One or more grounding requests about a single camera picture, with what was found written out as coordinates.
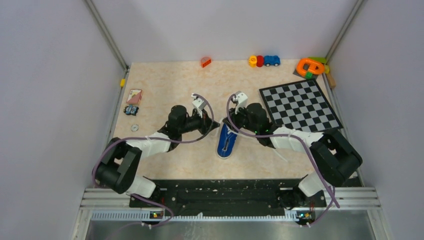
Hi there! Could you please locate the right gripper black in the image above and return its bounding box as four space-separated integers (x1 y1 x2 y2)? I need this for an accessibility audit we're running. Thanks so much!
222 104 259 134

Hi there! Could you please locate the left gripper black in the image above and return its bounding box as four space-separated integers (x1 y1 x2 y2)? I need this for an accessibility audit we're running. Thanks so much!
179 108 220 136

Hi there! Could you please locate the blue canvas sneaker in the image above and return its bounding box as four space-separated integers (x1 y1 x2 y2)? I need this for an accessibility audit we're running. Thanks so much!
216 123 238 159

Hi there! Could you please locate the white shoelace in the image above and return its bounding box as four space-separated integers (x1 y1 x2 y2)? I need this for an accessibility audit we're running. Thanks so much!
223 123 289 163

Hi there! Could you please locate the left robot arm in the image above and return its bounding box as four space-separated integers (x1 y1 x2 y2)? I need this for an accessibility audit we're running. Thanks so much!
92 105 220 207

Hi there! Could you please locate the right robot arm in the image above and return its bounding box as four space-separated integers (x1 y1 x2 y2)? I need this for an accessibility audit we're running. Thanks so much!
225 103 363 206

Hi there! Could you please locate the yellow toy block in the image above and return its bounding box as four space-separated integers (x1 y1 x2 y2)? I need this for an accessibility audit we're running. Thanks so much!
248 55 258 68

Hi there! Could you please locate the black white chessboard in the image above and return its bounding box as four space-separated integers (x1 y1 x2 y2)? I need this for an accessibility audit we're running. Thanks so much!
259 78 343 132

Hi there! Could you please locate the orange lego brick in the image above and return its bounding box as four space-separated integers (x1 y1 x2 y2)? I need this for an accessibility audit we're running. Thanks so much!
200 56 212 68

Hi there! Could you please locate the red toy block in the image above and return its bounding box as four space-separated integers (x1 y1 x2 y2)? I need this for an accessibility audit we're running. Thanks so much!
256 55 264 68

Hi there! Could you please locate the blue toy car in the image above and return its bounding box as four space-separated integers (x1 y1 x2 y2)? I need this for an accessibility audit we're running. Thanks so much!
263 55 281 67

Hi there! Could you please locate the pink triangle puzzle card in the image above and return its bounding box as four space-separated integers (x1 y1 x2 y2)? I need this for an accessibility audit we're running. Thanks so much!
126 89 143 106

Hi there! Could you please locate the small blue toy robot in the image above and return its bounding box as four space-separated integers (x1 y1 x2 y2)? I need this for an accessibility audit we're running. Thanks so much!
123 104 139 116

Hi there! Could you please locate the wooden block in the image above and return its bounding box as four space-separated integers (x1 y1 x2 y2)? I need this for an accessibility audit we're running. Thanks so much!
326 73 337 89

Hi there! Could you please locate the green toy block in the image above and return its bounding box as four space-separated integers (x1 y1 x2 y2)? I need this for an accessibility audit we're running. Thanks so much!
308 56 328 65

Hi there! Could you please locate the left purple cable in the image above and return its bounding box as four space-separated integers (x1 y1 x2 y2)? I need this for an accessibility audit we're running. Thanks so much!
91 94 216 229

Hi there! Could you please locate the purple cable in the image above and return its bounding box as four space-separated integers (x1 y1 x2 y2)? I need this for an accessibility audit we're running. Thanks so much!
91 94 216 229
225 94 341 227

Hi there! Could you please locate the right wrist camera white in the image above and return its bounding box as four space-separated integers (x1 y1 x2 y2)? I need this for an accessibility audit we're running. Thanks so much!
231 91 248 112

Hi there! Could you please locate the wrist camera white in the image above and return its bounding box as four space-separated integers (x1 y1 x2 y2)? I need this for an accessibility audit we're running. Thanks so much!
231 91 248 112
191 93 207 117

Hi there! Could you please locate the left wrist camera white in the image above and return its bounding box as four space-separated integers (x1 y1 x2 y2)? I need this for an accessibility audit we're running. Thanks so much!
191 93 207 117

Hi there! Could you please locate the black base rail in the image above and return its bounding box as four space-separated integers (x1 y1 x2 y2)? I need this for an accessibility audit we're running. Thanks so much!
150 178 330 217

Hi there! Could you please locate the orange plastic ring toy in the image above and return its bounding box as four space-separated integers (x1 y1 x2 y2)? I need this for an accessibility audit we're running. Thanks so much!
295 58 326 77

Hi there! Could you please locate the yellow clip on frame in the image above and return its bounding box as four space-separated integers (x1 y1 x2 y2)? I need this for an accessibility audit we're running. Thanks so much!
119 78 126 88

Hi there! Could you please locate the white cable duct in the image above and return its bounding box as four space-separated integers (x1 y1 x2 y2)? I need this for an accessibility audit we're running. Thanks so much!
91 209 300 222

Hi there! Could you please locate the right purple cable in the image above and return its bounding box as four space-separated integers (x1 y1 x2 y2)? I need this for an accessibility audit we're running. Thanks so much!
225 94 341 227

